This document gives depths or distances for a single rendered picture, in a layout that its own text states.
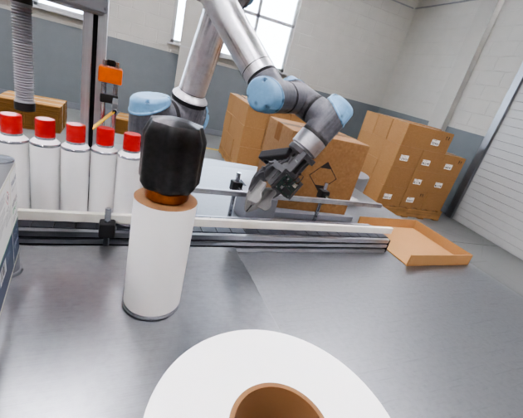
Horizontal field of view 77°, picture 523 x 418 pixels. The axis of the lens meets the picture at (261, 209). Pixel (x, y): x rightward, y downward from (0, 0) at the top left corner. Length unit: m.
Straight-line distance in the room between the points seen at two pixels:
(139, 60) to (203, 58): 5.03
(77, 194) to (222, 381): 0.55
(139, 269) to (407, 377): 0.50
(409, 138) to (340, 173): 3.03
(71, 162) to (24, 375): 0.39
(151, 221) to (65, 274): 0.23
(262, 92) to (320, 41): 5.94
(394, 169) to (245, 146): 1.81
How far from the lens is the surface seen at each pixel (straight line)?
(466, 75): 5.99
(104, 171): 0.75
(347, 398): 0.33
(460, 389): 0.77
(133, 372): 0.49
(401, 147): 4.14
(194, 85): 1.09
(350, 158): 1.19
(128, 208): 0.76
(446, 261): 1.25
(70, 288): 0.61
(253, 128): 4.03
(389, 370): 0.70
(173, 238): 0.47
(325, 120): 0.82
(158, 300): 0.53
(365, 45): 7.07
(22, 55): 0.82
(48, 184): 0.77
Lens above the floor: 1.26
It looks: 22 degrees down
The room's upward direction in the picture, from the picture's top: 15 degrees clockwise
